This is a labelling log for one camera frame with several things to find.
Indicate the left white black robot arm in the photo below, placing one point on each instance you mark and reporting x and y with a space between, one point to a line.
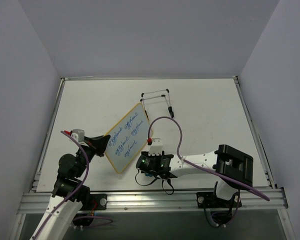
71 202

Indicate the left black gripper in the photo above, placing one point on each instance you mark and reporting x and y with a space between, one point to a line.
93 146

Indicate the yellow framed small whiteboard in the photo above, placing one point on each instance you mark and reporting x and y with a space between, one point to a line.
127 138

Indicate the blue bone shaped eraser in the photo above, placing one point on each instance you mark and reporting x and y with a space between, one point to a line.
148 174

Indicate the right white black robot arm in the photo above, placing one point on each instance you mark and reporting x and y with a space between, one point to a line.
232 166

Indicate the black wire whiteboard stand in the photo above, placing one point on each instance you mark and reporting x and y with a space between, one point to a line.
156 97

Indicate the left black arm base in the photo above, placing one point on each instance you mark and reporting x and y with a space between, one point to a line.
96 202

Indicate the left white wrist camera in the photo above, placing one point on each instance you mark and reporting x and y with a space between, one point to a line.
78 136

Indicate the aluminium front rail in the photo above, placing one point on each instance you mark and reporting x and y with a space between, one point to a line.
156 201

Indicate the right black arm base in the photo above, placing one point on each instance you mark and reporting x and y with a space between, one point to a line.
207 200

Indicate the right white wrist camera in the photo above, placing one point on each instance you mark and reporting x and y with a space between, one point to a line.
155 147

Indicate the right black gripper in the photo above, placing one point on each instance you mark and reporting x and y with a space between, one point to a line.
141 162

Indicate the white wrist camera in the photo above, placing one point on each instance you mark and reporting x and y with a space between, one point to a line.
155 147
78 136

